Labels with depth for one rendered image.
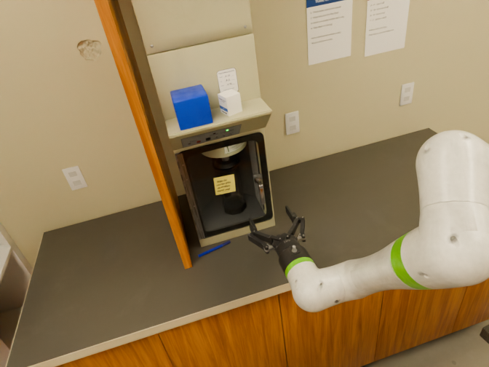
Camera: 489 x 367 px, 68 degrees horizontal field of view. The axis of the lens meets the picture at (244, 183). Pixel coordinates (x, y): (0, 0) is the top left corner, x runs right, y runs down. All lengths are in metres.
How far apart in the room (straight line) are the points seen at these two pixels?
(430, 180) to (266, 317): 0.94
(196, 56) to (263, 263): 0.76
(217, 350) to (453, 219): 1.12
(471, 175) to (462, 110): 1.70
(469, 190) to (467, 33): 1.57
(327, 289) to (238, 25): 0.78
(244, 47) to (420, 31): 1.07
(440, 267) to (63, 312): 1.24
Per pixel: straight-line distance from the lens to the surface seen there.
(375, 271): 0.88
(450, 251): 0.67
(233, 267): 1.40
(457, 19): 2.14
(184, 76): 1.15
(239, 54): 1.17
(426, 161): 0.74
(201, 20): 1.12
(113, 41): 1.03
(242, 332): 1.51
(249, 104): 1.18
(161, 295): 1.40
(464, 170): 0.72
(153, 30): 1.12
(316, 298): 1.00
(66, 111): 1.66
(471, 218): 0.69
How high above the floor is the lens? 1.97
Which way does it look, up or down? 35 degrees down
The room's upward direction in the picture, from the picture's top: 9 degrees counter-clockwise
